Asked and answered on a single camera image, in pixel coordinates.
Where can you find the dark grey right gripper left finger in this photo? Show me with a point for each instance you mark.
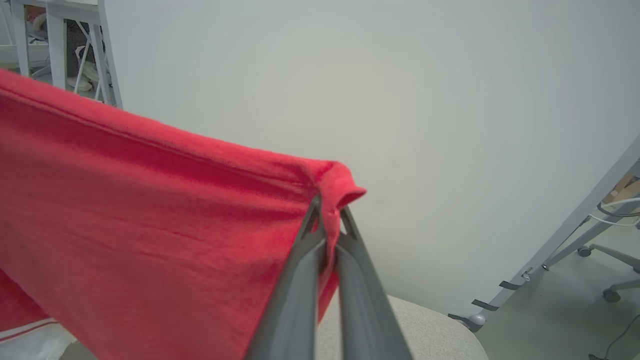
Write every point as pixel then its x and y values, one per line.
pixel 295 300

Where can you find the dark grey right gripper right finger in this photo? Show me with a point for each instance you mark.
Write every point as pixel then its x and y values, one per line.
pixel 365 310

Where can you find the red garment with white trim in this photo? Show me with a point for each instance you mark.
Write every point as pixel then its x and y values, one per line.
pixel 150 225

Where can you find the white partition panel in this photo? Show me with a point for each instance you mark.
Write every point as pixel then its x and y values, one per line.
pixel 400 100

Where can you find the grey office chair base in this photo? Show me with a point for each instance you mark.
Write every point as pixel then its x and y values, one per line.
pixel 617 255

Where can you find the brown cardboard box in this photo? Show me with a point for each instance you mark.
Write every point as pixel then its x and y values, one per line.
pixel 622 187

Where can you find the white shoes of seated person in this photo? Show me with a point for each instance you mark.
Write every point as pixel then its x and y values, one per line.
pixel 84 77

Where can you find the grey panel support frame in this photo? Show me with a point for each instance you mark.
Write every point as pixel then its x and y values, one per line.
pixel 565 230

